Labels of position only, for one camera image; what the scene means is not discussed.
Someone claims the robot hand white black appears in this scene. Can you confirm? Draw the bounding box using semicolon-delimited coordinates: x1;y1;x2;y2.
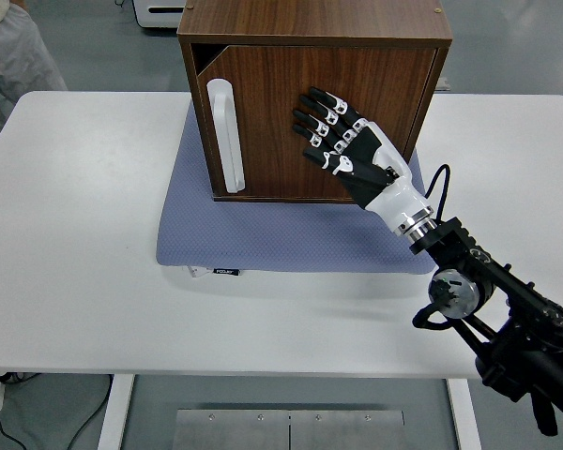
291;86;435;234

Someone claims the brown wooden cabinet door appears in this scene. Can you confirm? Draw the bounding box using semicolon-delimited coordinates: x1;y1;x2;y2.
196;45;437;201

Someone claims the brown wooden cabinet body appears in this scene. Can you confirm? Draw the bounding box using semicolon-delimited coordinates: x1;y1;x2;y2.
176;0;453;203

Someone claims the blue-grey textured mat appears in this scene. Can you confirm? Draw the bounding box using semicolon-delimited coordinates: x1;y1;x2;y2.
155;100;437;275

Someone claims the white appliance with black slot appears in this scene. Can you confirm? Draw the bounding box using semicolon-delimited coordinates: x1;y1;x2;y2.
131;0;192;35

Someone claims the grey metal plate with screws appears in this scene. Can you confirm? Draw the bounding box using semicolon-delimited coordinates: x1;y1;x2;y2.
172;409;291;450
288;410;405;450

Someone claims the white table leg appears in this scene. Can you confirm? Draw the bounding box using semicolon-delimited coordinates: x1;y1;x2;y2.
97;374;136;450
447;377;483;450

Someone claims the person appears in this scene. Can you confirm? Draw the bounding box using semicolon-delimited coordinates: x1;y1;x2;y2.
0;0;68;160

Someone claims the white cabinet door handle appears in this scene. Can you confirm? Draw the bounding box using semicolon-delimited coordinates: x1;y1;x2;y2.
205;78;246;194

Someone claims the black floor cable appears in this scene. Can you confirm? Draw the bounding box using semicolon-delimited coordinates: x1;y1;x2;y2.
0;373;114;450

